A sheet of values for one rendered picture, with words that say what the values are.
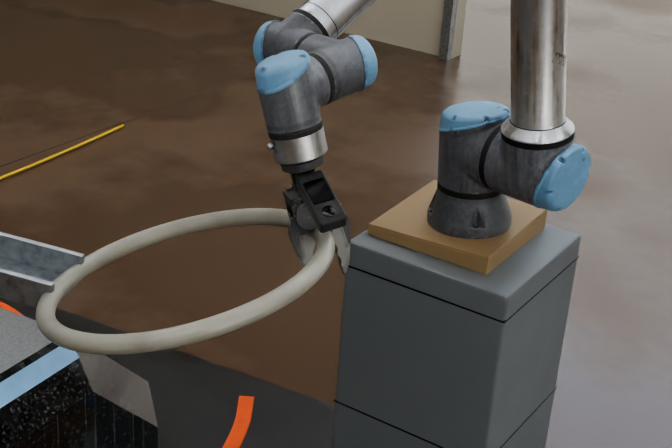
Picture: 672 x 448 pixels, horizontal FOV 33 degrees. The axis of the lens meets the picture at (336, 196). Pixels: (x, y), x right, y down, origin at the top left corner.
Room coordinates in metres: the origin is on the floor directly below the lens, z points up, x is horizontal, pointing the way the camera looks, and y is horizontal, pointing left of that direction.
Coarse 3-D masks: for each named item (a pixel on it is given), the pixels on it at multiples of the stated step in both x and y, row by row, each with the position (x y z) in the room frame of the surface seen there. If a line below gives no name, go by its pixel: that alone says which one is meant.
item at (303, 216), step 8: (320, 160) 1.70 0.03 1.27; (288, 168) 1.69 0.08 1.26; (296, 168) 1.68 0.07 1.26; (304, 168) 1.68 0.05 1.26; (312, 168) 1.68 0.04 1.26; (296, 176) 1.70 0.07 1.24; (288, 192) 1.73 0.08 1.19; (296, 192) 1.72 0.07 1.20; (288, 200) 1.71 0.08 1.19; (296, 200) 1.69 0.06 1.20; (288, 208) 1.74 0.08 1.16; (296, 208) 1.68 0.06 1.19; (304, 208) 1.68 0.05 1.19; (296, 216) 1.67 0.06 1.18; (304, 216) 1.67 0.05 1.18; (304, 224) 1.67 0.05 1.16; (312, 224) 1.68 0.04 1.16
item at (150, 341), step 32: (192, 224) 1.83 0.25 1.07; (224, 224) 1.83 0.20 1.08; (256, 224) 1.81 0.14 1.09; (288, 224) 1.76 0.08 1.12; (96, 256) 1.74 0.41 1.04; (320, 256) 1.56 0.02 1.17; (64, 288) 1.64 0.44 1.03; (288, 288) 1.46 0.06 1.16; (224, 320) 1.39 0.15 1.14; (256, 320) 1.42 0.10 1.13; (96, 352) 1.39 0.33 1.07; (128, 352) 1.38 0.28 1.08
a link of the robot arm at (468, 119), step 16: (448, 112) 2.31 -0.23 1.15; (464, 112) 2.31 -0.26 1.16; (480, 112) 2.30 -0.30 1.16; (496, 112) 2.29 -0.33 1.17; (448, 128) 2.29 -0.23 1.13; (464, 128) 2.26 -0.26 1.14; (480, 128) 2.26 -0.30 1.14; (496, 128) 2.26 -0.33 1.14; (448, 144) 2.28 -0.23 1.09; (464, 144) 2.26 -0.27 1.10; (480, 144) 2.24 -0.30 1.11; (448, 160) 2.28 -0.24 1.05; (464, 160) 2.25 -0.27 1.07; (480, 160) 2.22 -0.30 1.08; (448, 176) 2.28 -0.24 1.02; (464, 176) 2.26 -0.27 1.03; (480, 176) 2.22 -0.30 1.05; (464, 192) 2.26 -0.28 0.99; (480, 192) 2.26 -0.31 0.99
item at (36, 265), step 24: (0, 240) 1.74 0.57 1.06; (24, 240) 1.74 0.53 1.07; (0, 264) 1.72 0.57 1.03; (24, 264) 1.73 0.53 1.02; (48, 264) 1.72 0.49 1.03; (72, 264) 1.71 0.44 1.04; (0, 288) 1.62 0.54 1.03; (24, 288) 1.61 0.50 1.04; (48, 288) 1.60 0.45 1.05; (72, 288) 1.68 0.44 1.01
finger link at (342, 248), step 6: (342, 228) 1.69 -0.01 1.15; (336, 234) 1.69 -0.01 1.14; (342, 234) 1.69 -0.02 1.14; (336, 240) 1.69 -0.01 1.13; (342, 240) 1.69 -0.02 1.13; (336, 246) 1.69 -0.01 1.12; (342, 246) 1.69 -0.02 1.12; (348, 246) 1.69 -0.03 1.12; (336, 252) 1.69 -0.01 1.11; (342, 252) 1.69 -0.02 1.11; (348, 252) 1.69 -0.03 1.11; (342, 258) 1.69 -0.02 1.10; (348, 258) 1.69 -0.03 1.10; (342, 264) 1.69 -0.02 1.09; (348, 264) 1.70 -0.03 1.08; (342, 270) 1.69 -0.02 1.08
